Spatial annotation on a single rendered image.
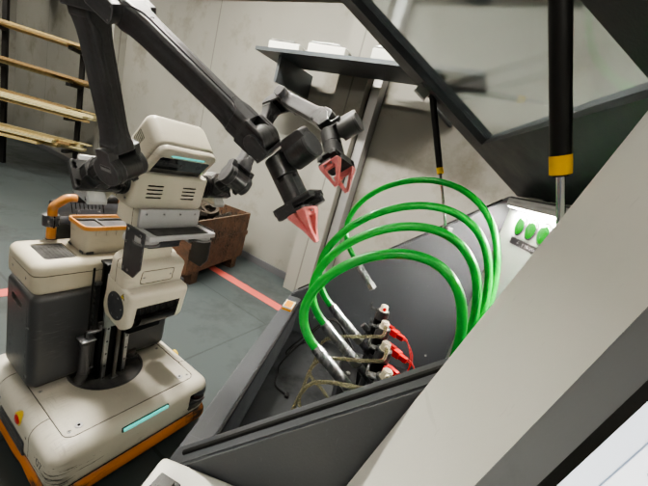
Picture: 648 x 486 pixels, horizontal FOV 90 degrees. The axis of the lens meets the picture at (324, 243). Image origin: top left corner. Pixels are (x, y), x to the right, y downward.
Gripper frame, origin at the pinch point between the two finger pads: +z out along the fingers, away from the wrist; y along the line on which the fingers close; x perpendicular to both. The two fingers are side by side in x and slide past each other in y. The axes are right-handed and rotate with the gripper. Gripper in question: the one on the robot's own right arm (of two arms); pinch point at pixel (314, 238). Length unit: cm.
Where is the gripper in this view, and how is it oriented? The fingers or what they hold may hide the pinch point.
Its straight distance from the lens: 69.6
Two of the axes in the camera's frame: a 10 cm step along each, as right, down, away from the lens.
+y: 8.1, -4.1, -4.2
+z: 4.3, 9.0, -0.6
